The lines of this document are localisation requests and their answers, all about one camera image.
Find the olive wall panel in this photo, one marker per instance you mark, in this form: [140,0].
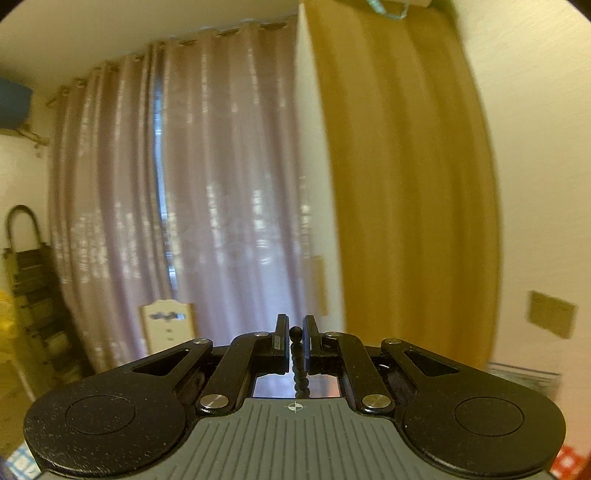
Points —
[551,314]

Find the black step ladder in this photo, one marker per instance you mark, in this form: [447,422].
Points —
[37,295]

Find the clear plastic storage box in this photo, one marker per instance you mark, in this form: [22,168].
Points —
[526,376]

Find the lilac curtain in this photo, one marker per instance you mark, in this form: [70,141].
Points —
[207,184]

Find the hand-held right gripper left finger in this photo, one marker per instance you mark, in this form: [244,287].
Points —
[281,344]

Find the blue checkered cloth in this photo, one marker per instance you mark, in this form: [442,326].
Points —
[21,461]

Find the cream chair back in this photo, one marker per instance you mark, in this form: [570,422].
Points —
[166,323]

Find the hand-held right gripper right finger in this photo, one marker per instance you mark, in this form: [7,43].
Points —
[310,344]

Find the blue storage box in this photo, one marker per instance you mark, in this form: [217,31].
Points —
[14,104]

